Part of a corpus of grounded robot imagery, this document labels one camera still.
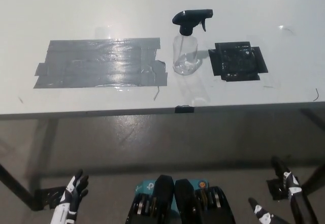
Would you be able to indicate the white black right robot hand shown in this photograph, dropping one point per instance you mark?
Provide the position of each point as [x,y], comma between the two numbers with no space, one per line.
[295,196]

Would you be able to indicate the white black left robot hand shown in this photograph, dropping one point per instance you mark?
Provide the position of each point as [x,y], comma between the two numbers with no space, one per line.
[66,206]

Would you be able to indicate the black spray trigger lid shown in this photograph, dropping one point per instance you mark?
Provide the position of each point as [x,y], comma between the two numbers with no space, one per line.
[190,15]

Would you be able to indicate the clear plastic bottle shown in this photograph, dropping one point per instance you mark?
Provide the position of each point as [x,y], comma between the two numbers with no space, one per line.
[184,53]

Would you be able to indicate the black metal table leg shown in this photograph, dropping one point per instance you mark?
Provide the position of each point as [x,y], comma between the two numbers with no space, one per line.
[314,177]
[15,186]

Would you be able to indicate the teal box with logo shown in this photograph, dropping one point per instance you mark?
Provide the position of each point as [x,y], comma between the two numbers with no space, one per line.
[144,184]

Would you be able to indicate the black tape square patch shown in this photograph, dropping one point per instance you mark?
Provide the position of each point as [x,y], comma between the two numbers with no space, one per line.
[237,61]

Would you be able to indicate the thin dark hair strand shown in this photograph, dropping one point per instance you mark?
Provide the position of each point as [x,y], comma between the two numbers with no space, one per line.
[289,29]

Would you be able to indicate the grey duct tape patch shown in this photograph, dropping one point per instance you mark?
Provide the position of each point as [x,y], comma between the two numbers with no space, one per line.
[101,64]

